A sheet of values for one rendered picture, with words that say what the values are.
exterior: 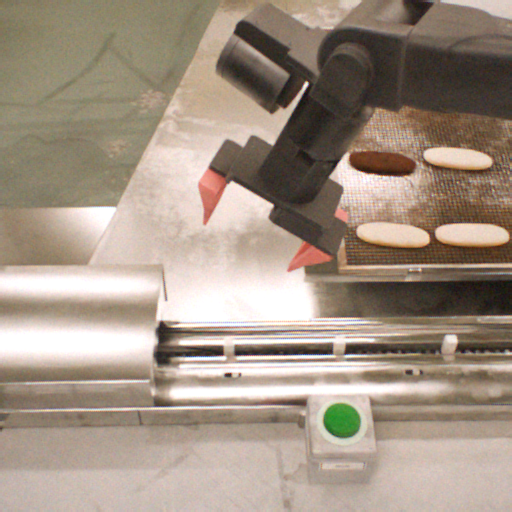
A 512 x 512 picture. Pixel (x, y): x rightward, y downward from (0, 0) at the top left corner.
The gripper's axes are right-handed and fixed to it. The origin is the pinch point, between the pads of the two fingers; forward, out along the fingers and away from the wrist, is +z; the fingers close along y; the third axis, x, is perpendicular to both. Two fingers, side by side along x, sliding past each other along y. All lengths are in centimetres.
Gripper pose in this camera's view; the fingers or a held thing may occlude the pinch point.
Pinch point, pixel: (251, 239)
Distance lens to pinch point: 65.9
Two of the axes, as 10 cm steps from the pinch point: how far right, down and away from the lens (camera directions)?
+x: 3.1, -6.5, 7.0
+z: -3.9, 5.8, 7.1
